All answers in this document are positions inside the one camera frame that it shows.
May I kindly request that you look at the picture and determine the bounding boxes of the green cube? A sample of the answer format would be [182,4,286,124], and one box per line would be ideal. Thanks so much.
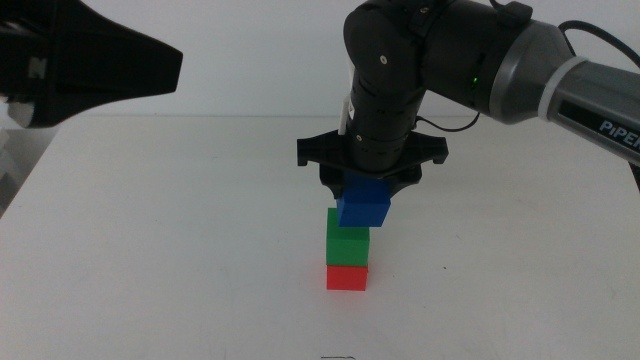
[325,207,372,268]

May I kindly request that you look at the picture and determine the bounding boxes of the blue cube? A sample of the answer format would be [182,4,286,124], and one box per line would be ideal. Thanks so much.
[335,172,393,229]

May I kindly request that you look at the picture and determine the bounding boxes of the red cube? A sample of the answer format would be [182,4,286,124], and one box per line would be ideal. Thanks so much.
[325,264,370,293]

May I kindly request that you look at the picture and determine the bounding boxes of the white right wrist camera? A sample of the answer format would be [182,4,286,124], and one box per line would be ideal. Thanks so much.
[337,93,357,137]

